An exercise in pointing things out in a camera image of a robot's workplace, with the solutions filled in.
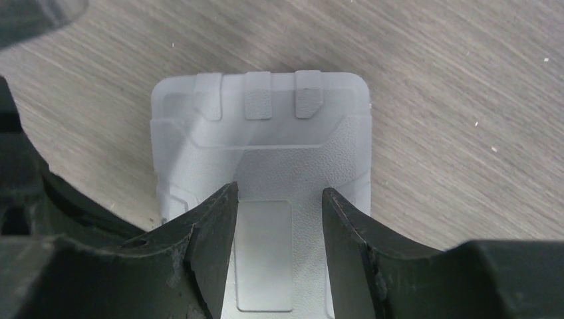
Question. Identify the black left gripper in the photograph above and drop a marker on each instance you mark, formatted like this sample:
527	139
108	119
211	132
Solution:
36	201

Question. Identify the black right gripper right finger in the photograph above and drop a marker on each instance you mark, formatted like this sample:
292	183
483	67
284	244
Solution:
376	272

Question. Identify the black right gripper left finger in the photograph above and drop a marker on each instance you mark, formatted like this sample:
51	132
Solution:
178	270

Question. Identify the grey plastic tool case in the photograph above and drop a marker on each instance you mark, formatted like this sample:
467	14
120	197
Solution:
283	138

